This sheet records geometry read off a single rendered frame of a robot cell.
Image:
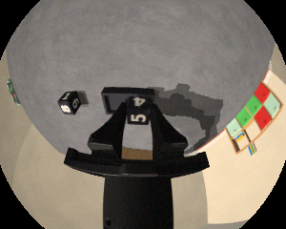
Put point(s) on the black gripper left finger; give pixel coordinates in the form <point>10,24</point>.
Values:
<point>106,142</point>

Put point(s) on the black calendar cube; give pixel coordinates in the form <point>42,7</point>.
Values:
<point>138,110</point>
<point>69,103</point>

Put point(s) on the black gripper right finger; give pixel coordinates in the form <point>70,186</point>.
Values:
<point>168,143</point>

